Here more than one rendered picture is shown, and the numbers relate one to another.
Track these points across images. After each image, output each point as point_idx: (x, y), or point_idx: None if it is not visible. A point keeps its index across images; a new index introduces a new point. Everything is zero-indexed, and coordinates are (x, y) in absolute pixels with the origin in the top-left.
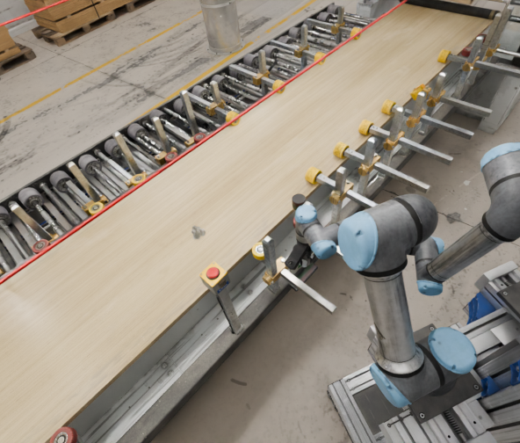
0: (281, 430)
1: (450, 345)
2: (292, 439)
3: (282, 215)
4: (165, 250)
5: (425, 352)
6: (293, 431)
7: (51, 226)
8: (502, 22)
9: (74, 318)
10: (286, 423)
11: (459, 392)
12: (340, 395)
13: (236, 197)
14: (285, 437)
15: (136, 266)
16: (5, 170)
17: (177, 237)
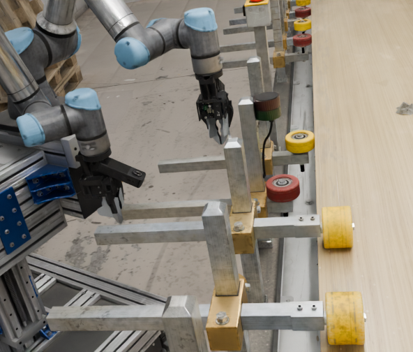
0: (211, 290)
1: (14, 33)
2: (194, 291)
3: (321, 174)
4: None
5: (35, 31)
6: (197, 297)
7: None
8: None
9: (403, 43)
10: (210, 297)
11: (5, 112)
12: (151, 299)
13: None
14: (204, 288)
15: None
16: None
17: None
